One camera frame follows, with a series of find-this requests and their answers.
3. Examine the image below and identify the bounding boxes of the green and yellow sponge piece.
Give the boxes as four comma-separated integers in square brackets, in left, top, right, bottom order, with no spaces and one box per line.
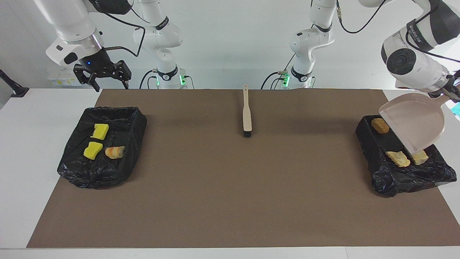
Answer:
[90,123,110,140]

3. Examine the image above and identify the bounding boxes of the beige plastic dustpan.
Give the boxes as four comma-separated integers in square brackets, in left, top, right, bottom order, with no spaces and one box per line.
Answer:
[379,93,454,154]

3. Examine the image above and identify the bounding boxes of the greenish tan foam chunk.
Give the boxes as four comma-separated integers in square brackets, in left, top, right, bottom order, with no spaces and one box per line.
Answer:
[411,150,429,166]

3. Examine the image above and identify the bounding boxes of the peanut shaped brown foam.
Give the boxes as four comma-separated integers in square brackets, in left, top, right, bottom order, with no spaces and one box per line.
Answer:
[371,118,390,135]

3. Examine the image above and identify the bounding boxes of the orange striped foam chunk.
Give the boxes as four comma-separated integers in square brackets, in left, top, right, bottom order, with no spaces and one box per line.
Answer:
[386,151,411,168]

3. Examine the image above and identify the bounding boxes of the beige hand brush black bristles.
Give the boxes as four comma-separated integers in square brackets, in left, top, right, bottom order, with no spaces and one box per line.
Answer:
[243,85,253,138]

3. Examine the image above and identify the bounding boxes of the black bag lined bin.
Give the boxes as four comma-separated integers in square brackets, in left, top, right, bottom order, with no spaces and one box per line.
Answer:
[57,106,148,190]
[355,114,457,197]

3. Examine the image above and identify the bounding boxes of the white cardboard box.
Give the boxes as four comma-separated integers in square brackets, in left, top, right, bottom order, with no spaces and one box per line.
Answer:
[59,68,87,86]

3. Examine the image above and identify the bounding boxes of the black clamp stand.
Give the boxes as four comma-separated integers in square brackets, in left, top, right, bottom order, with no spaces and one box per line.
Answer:
[0,69,29,97]

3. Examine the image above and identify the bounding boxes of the brown table mat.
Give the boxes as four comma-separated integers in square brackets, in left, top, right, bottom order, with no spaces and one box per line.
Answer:
[27,89,460,249]

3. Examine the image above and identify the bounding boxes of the black base cable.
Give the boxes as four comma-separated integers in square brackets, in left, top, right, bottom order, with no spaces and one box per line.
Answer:
[261,71,288,89]
[139,69,157,89]

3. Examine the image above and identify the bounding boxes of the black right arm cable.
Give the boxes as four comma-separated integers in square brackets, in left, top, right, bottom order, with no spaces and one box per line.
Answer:
[95,0,147,58]

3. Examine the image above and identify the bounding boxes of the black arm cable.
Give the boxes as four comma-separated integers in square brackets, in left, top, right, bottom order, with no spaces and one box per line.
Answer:
[95,0,147,58]
[336,0,460,63]

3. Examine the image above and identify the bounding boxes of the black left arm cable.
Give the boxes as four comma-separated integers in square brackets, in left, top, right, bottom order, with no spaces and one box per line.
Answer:
[336,0,460,63]

